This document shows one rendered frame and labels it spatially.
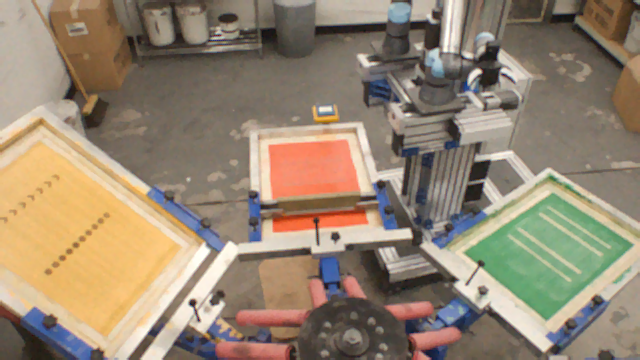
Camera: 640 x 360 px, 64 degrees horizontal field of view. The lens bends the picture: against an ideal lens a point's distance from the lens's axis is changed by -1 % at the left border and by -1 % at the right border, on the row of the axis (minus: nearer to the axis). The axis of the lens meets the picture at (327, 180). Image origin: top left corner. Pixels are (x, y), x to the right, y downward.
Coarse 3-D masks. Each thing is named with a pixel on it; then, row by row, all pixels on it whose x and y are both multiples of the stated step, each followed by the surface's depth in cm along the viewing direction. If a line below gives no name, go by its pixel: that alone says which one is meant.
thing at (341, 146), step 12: (312, 144) 260; (324, 144) 260; (336, 144) 260; (348, 144) 260; (348, 156) 253; (348, 168) 246; (348, 180) 240; (324, 192) 234; (324, 216) 222; (336, 216) 222; (348, 216) 222; (360, 216) 222
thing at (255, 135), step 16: (288, 128) 265; (304, 128) 265; (320, 128) 265; (336, 128) 265; (352, 128) 266; (256, 144) 254; (368, 144) 255; (256, 160) 245; (368, 160) 245; (256, 176) 236; (368, 176) 240; (272, 240) 207
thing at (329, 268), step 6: (324, 258) 194; (330, 258) 194; (336, 258) 194; (324, 264) 192; (330, 264) 192; (336, 264) 191; (324, 270) 189; (330, 270) 189; (336, 270) 189; (324, 276) 187; (330, 276) 187; (336, 276) 187; (324, 282) 186; (330, 282) 186; (336, 282) 186; (324, 288) 188
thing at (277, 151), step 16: (288, 144) 260; (304, 144) 260; (272, 160) 251; (272, 176) 242; (272, 192) 234; (288, 192) 234; (304, 192) 234; (272, 224) 219; (288, 224) 219; (304, 224) 219; (320, 224) 219
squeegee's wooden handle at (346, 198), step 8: (336, 192) 218; (344, 192) 218; (352, 192) 218; (280, 200) 215; (288, 200) 215; (296, 200) 215; (304, 200) 216; (312, 200) 216; (320, 200) 217; (328, 200) 217; (336, 200) 218; (344, 200) 218; (352, 200) 219; (280, 208) 217; (288, 208) 218; (296, 208) 218; (304, 208) 219; (312, 208) 219; (320, 208) 220
